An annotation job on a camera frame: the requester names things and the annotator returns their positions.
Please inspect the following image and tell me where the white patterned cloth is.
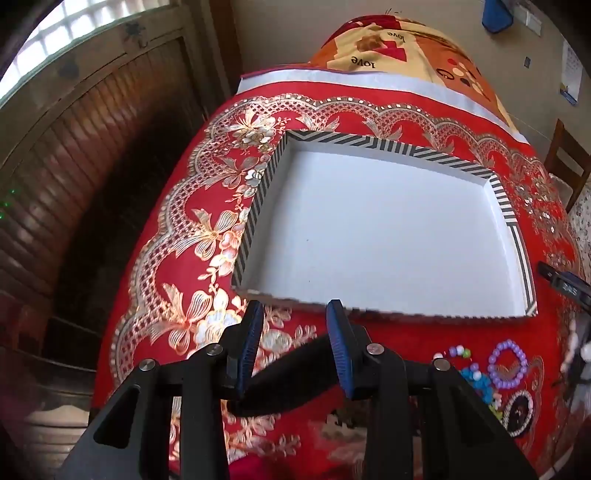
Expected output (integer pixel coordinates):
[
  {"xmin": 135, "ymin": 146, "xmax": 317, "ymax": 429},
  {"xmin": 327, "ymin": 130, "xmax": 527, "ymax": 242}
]
[{"xmin": 567, "ymin": 182, "xmax": 591, "ymax": 261}]

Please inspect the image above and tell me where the blue bead bracelet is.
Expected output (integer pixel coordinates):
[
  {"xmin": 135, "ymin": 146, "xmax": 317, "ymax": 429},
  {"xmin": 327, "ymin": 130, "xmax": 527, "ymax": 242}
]
[{"xmin": 461, "ymin": 364, "xmax": 494, "ymax": 408}]

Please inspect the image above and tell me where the window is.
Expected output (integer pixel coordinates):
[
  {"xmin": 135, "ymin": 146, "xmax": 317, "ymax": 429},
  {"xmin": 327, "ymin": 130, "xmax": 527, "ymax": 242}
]
[{"xmin": 0, "ymin": 0, "xmax": 172, "ymax": 99}]

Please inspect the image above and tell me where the black pearl hair tie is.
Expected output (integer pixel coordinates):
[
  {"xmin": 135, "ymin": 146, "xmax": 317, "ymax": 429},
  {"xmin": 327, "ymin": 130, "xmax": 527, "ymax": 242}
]
[{"xmin": 500, "ymin": 390, "xmax": 537, "ymax": 437}]

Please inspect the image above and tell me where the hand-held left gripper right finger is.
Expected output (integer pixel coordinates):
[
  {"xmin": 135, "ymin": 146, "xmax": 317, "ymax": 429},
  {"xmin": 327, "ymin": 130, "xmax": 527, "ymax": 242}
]
[{"xmin": 325, "ymin": 299, "xmax": 539, "ymax": 480}]

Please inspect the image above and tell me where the red floral tablecloth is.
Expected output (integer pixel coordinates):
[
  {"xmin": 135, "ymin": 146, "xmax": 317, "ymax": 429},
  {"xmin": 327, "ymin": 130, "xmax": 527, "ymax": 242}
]
[{"xmin": 90, "ymin": 68, "xmax": 588, "ymax": 480}]

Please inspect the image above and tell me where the wooden shutter door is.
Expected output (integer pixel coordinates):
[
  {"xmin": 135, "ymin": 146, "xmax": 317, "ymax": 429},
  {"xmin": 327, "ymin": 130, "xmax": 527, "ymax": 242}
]
[{"xmin": 0, "ymin": 14, "xmax": 232, "ymax": 416}]

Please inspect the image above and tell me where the orange printed blanket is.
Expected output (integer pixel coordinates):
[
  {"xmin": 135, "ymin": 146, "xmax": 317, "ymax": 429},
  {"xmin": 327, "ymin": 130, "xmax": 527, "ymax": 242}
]
[{"xmin": 307, "ymin": 14, "xmax": 517, "ymax": 131}]

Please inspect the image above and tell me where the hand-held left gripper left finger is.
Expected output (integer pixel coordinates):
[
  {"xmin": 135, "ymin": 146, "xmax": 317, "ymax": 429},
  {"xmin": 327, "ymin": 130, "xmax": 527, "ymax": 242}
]
[{"xmin": 55, "ymin": 300, "xmax": 266, "ymax": 480}]

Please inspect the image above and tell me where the purple bead bracelet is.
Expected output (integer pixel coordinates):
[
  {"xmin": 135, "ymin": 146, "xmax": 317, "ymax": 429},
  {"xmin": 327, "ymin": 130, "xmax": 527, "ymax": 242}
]
[{"xmin": 488, "ymin": 339, "xmax": 530, "ymax": 391}]

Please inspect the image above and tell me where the striped white box tray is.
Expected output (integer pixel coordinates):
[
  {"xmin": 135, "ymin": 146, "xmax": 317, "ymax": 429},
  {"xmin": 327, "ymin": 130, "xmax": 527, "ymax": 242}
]
[{"xmin": 231, "ymin": 130, "xmax": 539, "ymax": 320}]

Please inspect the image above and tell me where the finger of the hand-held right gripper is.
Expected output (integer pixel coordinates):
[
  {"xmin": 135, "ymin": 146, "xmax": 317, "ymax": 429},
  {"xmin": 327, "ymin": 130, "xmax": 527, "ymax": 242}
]
[
  {"xmin": 538, "ymin": 261, "xmax": 591, "ymax": 306},
  {"xmin": 561, "ymin": 344, "xmax": 591, "ymax": 418}
]

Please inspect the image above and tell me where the multicolour bead bracelet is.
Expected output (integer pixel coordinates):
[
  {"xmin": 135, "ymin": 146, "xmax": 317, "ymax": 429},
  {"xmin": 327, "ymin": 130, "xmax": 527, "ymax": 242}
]
[{"xmin": 433, "ymin": 344, "xmax": 472, "ymax": 364}]

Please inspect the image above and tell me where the blue wall hanging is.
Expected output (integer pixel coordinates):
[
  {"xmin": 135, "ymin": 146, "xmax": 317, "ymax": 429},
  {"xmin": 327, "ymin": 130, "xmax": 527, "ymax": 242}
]
[{"xmin": 480, "ymin": 0, "xmax": 514, "ymax": 34}]

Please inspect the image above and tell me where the wall calendar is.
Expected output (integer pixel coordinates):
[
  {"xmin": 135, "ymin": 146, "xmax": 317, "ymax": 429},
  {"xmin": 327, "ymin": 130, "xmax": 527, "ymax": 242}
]
[{"xmin": 559, "ymin": 39, "xmax": 582, "ymax": 107}]

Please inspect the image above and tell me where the wooden chair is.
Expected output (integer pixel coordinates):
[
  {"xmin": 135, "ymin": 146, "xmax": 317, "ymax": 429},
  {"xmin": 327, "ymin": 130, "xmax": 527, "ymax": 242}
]
[{"xmin": 545, "ymin": 119, "xmax": 591, "ymax": 214}]

